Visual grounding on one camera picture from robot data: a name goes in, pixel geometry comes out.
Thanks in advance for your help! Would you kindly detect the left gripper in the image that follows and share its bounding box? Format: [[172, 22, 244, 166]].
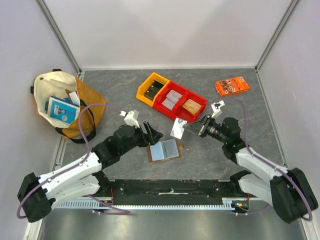
[[119, 121, 163, 156]]

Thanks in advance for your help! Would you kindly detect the silver credit card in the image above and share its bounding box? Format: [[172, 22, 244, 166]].
[[170, 117, 188, 140]]

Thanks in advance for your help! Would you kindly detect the brown leather card holder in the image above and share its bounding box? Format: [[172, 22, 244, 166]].
[[147, 139, 182, 163]]

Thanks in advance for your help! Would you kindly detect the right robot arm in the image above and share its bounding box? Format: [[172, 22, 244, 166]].
[[183, 115, 319, 223]]

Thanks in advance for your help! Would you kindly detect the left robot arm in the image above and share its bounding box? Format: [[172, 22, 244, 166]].
[[16, 121, 164, 223]]

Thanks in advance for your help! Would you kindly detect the gold card stack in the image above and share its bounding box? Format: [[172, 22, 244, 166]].
[[182, 99, 202, 116]]

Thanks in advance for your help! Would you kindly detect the red bin with gold cards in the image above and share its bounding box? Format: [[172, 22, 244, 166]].
[[172, 91, 208, 123]]

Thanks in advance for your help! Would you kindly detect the red bin with silver cards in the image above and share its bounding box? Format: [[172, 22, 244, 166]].
[[153, 81, 188, 120]]

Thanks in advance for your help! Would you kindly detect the silver card stack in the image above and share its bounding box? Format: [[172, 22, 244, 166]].
[[161, 90, 182, 110]]

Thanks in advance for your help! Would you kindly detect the black card stack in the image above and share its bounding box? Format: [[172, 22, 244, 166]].
[[144, 80, 164, 100]]

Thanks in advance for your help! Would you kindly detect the yellow plastic bin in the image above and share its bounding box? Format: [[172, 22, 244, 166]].
[[136, 72, 170, 107]]

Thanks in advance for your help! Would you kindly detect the orange printed box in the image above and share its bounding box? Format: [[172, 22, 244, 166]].
[[214, 76, 250, 97]]

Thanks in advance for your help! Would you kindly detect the blue and white booklet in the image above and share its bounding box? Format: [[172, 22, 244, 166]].
[[47, 96, 80, 124]]

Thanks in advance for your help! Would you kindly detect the white and tan tote bag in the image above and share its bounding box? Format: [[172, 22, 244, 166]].
[[30, 69, 107, 144]]

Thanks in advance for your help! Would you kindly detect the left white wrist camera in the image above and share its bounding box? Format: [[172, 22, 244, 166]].
[[119, 110, 140, 128]]

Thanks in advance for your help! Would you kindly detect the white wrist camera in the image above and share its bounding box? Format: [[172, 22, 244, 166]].
[[211, 100, 225, 119], [119, 110, 140, 128]]

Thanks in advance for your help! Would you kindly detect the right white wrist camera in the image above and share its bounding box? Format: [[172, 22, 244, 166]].
[[211, 100, 225, 119]]

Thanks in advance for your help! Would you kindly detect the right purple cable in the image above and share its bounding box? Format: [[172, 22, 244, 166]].
[[223, 98, 313, 221]]

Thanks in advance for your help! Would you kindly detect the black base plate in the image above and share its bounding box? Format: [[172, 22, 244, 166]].
[[95, 179, 248, 198]]

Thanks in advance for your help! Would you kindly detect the aluminium frame rail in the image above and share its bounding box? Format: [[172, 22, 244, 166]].
[[34, 178, 310, 211]]

